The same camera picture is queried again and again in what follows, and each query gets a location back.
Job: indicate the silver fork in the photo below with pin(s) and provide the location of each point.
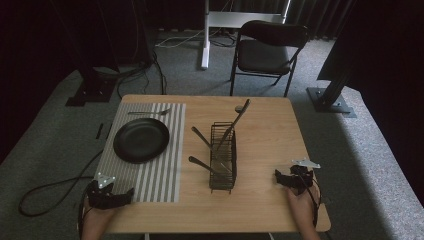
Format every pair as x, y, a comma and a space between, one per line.
150, 112

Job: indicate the black folding chair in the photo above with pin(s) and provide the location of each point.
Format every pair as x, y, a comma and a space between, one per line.
265, 53

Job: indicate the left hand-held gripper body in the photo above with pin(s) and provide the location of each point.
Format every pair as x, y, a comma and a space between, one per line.
100, 196

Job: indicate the black round plate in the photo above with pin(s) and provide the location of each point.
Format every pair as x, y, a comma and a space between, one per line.
141, 140

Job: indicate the black metal stand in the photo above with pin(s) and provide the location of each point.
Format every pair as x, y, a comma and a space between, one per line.
91, 86
331, 96

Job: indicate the grey striped placemat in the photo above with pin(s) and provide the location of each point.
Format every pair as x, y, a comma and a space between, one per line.
150, 180

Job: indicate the silver spoon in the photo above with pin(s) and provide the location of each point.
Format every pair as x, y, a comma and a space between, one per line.
239, 108

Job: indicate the white desk frame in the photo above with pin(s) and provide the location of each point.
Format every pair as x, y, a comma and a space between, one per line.
213, 23

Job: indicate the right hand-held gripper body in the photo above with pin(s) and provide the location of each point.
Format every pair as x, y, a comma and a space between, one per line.
301, 178

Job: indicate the person's left hand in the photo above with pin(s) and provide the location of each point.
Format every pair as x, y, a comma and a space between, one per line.
96, 221

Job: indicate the person's right hand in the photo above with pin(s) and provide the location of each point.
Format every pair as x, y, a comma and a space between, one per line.
301, 210

